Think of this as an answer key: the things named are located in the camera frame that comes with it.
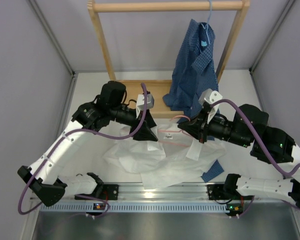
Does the white shirt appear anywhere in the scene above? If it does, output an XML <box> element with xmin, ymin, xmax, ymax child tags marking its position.
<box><xmin>103</xmin><ymin>125</ymin><xmax>226</xmax><ymax>190</ymax></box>

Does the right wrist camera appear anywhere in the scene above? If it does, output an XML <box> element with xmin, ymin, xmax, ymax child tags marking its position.
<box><xmin>198</xmin><ymin>88</ymin><xmax>223</xmax><ymax>124</ymax></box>

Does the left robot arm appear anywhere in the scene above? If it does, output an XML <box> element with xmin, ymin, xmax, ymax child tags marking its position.
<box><xmin>17</xmin><ymin>81</ymin><xmax>158</xmax><ymax>207</ymax></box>

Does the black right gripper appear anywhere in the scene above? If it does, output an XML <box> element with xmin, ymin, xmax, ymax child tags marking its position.
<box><xmin>178</xmin><ymin>107</ymin><xmax>253</xmax><ymax>149</ymax></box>

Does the aluminium frame post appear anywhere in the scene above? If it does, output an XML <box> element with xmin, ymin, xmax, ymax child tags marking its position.
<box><xmin>26</xmin><ymin>0</ymin><xmax>78</xmax><ymax>138</ymax></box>
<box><xmin>248</xmin><ymin>0</ymin><xmax>300</xmax><ymax>196</ymax></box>

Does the right aluminium frame post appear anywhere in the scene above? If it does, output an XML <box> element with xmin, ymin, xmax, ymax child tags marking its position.
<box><xmin>248</xmin><ymin>0</ymin><xmax>300</xmax><ymax>196</ymax></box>

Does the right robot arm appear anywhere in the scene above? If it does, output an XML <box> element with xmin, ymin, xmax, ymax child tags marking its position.
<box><xmin>178</xmin><ymin>99</ymin><xmax>300</xmax><ymax>209</ymax></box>

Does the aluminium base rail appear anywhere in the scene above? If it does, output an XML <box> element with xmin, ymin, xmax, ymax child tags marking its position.
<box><xmin>30</xmin><ymin>176</ymin><xmax>300</xmax><ymax>206</ymax></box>

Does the pink wire hanger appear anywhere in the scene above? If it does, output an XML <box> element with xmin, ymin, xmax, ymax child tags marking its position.
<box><xmin>157</xmin><ymin>114</ymin><xmax>194</xmax><ymax>147</ymax></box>

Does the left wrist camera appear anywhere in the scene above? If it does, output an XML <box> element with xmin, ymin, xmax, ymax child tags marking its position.
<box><xmin>135</xmin><ymin>93</ymin><xmax>155</xmax><ymax>117</ymax></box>

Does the grey slotted cable duct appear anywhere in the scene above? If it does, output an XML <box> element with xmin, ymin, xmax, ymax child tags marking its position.
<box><xmin>40</xmin><ymin>201</ymin><xmax>240</xmax><ymax>214</ymax></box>

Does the blue checked shirt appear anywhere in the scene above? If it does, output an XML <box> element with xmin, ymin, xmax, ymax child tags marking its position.
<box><xmin>162</xmin><ymin>18</ymin><xmax>225</xmax><ymax>183</ymax></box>

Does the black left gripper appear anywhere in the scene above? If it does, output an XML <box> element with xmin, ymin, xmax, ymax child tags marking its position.
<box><xmin>109</xmin><ymin>104</ymin><xmax>159</xmax><ymax>141</ymax></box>

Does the left aluminium frame post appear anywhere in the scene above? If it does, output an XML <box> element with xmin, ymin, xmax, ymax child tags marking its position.
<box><xmin>26</xmin><ymin>0</ymin><xmax>78</xmax><ymax>138</ymax></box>

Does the blue wire hanger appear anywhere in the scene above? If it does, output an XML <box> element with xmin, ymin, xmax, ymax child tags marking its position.
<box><xmin>202</xmin><ymin>0</ymin><xmax>213</xmax><ymax>45</ymax></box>

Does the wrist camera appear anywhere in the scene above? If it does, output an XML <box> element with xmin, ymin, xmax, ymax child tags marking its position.
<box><xmin>198</xmin><ymin>88</ymin><xmax>223</xmax><ymax>124</ymax></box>
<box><xmin>135</xmin><ymin>93</ymin><xmax>155</xmax><ymax>117</ymax></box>

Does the wooden clothes rack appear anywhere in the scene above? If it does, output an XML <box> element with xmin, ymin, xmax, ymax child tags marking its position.
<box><xmin>86</xmin><ymin>0</ymin><xmax>251</xmax><ymax>119</ymax></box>

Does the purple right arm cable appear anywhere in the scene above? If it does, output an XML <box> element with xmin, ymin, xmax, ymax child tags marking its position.
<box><xmin>209</xmin><ymin>98</ymin><xmax>300</xmax><ymax>176</ymax></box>

